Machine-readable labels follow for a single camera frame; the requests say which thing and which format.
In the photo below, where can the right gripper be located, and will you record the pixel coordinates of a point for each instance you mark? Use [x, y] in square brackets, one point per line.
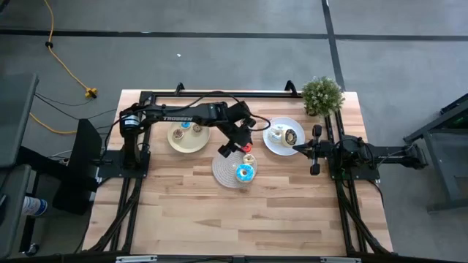
[316, 131]

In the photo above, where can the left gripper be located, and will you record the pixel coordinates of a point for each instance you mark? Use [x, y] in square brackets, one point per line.
[226, 150]

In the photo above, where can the small red donut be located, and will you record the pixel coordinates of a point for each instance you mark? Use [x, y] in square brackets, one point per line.
[248, 149]

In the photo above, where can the large chocolate sprinkled donut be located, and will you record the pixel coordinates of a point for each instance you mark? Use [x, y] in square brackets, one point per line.
[295, 140]

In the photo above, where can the small white donut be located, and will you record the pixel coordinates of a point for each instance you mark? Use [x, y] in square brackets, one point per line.
[246, 159]

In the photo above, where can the large white frosted donut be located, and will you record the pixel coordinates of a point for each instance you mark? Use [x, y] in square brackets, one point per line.
[272, 137]

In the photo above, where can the large blue frosted donut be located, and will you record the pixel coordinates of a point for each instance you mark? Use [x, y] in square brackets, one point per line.
[239, 173]

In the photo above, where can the small chocolate donut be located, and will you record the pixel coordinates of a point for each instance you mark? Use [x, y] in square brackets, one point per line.
[195, 129]
[175, 134]

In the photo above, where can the small blue donut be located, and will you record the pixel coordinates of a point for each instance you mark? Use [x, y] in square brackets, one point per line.
[184, 126]

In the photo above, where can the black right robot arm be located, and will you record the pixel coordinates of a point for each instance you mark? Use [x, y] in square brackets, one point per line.
[387, 157]

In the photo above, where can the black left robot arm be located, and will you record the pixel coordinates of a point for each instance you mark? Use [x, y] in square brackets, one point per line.
[175, 115]

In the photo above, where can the white round plate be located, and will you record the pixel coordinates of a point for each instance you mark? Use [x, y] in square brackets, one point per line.
[270, 148]

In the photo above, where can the beige round plate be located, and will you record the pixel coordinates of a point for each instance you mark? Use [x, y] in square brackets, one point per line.
[188, 144]

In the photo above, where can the potted green plant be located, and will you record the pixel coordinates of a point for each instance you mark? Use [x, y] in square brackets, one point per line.
[322, 95]

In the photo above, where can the grey metal cart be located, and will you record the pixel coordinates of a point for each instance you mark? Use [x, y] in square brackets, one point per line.
[453, 164]

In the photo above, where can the black equipment stand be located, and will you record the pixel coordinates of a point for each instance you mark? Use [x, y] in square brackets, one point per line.
[78, 175]

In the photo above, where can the white blue can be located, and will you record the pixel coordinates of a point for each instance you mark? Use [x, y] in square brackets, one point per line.
[34, 206]

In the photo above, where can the grey side table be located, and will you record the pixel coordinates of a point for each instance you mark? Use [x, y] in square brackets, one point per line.
[14, 117]
[14, 182]

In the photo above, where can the black caster wheel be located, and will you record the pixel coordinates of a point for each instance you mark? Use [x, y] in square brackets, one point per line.
[32, 250]

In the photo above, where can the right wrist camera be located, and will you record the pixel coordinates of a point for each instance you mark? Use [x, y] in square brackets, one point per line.
[326, 149]

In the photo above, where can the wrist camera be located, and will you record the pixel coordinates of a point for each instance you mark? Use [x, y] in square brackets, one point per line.
[326, 149]
[249, 122]

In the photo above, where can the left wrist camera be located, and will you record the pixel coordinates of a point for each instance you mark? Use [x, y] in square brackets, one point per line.
[249, 122]

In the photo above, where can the black aluminium table frame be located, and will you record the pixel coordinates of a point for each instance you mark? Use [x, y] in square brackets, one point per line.
[274, 94]

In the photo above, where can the silver table bracket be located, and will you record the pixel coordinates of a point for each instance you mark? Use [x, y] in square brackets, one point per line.
[136, 259]
[340, 259]

